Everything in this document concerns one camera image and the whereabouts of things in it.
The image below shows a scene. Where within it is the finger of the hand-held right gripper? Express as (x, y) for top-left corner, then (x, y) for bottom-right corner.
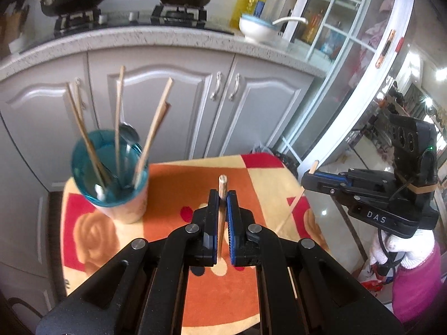
(301, 169), (350, 197)

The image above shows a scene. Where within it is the orange yellow red blanket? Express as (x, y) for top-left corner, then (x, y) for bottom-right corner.
(60, 153), (331, 335)

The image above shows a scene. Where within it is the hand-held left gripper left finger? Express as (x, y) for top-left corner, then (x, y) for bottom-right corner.
(35, 188), (221, 335)

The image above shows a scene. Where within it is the black trash bag bin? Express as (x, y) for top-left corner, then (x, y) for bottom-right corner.
(272, 151), (300, 179)

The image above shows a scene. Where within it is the floral cup with teal lid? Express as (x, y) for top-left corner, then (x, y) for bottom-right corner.
(71, 129), (150, 224)

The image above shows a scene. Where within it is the white framed glass door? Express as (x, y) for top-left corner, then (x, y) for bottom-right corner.
(276, 0), (423, 189)

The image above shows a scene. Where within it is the person's right hand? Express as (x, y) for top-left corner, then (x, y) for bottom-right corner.
(370, 229), (437, 280)

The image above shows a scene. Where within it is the white bowl blue rim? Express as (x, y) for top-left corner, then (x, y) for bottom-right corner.
(239, 14), (280, 44)

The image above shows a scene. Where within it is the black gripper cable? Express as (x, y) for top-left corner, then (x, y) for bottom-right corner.
(377, 228), (406, 285)

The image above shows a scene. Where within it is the yellow oil bottle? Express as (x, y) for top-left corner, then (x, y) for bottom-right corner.
(230, 0), (268, 30)

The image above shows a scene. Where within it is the speckled stone countertop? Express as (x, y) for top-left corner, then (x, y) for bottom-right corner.
(0, 24), (329, 81)

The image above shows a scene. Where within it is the black gas stove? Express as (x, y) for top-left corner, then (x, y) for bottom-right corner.
(54, 3), (234, 37)

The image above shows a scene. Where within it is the red plastic bag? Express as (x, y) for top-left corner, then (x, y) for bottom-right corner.
(363, 262), (389, 294)

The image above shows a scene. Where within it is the metal cabinet handle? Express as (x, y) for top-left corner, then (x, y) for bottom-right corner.
(75, 78), (86, 109)
(229, 73), (241, 102)
(210, 71), (222, 101)

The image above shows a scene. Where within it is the grey cabinet door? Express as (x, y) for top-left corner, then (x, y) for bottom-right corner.
(217, 56), (315, 157)
(0, 52), (102, 199)
(87, 49), (236, 161)

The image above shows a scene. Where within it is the metal spoon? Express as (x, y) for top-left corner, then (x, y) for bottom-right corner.
(119, 122), (141, 157)

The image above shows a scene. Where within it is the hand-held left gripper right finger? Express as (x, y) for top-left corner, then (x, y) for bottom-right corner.
(226, 190), (406, 335)

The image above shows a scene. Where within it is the wooden knife block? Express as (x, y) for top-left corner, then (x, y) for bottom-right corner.
(0, 5), (30, 47)

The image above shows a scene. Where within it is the light wooden chopstick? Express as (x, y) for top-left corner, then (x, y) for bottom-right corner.
(133, 78), (174, 187)
(66, 82), (111, 185)
(73, 80), (86, 123)
(140, 103), (172, 168)
(217, 175), (229, 264)
(274, 160), (320, 234)

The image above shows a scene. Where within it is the white ladle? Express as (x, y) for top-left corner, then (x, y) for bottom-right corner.
(272, 16), (308, 26)

